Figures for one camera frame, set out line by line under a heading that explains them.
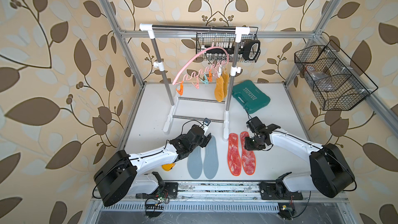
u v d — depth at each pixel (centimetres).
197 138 64
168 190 74
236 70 71
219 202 72
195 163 83
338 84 72
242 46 82
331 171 42
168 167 80
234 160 84
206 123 72
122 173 41
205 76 71
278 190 66
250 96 107
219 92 93
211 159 85
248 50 82
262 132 64
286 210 71
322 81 70
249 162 83
